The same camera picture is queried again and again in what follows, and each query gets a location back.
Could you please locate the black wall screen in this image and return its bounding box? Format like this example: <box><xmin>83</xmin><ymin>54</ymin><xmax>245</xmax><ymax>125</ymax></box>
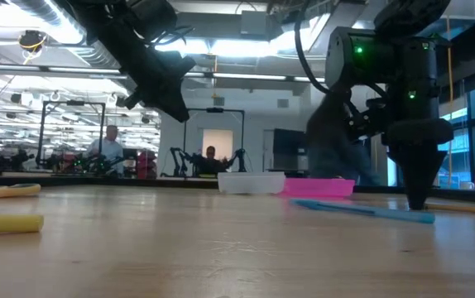
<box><xmin>272</xmin><ymin>127</ymin><xmax>309</xmax><ymax>170</ymax></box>

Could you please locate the hanging cable reel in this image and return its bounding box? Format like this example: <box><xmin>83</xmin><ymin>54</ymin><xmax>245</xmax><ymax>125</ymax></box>
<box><xmin>17</xmin><ymin>28</ymin><xmax>49</xmax><ymax>66</ymax></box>

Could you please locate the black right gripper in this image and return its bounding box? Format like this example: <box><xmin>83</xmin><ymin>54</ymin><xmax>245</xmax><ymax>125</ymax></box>
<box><xmin>386</xmin><ymin>118</ymin><xmax>454</xmax><ymax>210</ymax></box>

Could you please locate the person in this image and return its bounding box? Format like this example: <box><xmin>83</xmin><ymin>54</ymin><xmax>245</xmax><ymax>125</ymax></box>
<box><xmin>305</xmin><ymin>87</ymin><xmax>384</xmax><ymax>186</ymax></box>
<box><xmin>87</xmin><ymin>124</ymin><xmax>125</xmax><ymax>174</ymax></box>
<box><xmin>195</xmin><ymin>145</ymin><xmax>231</xmax><ymax>177</ymax></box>

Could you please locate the grey ceiling box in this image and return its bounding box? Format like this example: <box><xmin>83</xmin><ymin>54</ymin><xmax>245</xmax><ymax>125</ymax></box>
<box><xmin>239</xmin><ymin>9</ymin><xmax>269</xmax><ymax>36</ymax></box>

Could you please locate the red equipment case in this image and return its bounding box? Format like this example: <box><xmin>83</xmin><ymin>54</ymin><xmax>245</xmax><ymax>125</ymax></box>
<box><xmin>136</xmin><ymin>149</ymin><xmax>158</xmax><ymax>180</ymax></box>

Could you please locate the blue pen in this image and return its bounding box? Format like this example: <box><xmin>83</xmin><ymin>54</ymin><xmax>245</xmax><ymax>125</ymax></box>
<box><xmin>289</xmin><ymin>198</ymin><xmax>437</xmax><ymax>225</ymax></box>

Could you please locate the clear plastic supply box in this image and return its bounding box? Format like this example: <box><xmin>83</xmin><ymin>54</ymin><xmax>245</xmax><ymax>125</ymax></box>
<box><xmin>217</xmin><ymin>171</ymin><xmax>287</xmax><ymax>195</ymax></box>

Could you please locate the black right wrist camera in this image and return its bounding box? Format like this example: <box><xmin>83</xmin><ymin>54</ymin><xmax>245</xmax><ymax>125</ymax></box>
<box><xmin>344</xmin><ymin>97</ymin><xmax>390</xmax><ymax>142</ymax></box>

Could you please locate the yellow pencil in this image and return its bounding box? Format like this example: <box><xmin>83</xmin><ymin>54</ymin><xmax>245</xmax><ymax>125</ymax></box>
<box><xmin>424</xmin><ymin>201</ymin><xmax>475</xmax><ymax>216</ymax></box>

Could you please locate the pink plastic box lid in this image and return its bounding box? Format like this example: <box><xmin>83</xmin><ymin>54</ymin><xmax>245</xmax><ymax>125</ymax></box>
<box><xmin>281</xmin><ymin>177</ymin><xmax>356</xmax><ymax>198</ymax></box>

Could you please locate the black gantry frame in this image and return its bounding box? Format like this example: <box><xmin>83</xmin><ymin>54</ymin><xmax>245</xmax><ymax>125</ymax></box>
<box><xmin>35</xmin><ymin>99</ymin><xmax>107</xmax><ymax>169</ymax></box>
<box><xmin>182</xmin><ymin>106</ymin><xmax>247</xmax><ymax>177</ymax></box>

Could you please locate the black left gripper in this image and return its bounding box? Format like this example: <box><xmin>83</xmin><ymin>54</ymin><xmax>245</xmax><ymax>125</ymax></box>
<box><xmin>104</xmin><ymin>24</ymin><xmax>197</xmax><ymax>122</ymax></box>

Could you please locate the yellow highlighter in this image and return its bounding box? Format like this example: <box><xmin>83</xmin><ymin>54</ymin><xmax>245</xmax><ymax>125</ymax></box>
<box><xmin>0</xmin><ymin>214</ymin><xmax>45</xmax><ymax>236</ymax></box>

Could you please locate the long ceiling light strip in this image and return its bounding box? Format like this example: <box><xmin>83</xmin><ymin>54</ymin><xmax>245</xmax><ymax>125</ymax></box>
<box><xmin>183</xmin><ymin>70</ymin><xmax>326</xmax><ymax>84</ymax></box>

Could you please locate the black aluminium table frame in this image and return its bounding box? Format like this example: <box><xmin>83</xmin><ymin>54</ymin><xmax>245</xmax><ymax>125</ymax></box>
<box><xmin>0</xmin><ymin>173</ymin><xmax>475</xmax><ymax>204</ymax></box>

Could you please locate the white door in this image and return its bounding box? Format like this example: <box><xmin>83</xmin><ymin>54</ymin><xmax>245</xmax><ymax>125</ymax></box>
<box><xmin>201</xmin><ymin>128</ymin><xmax>235</xmax><ymax>165</ymax></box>

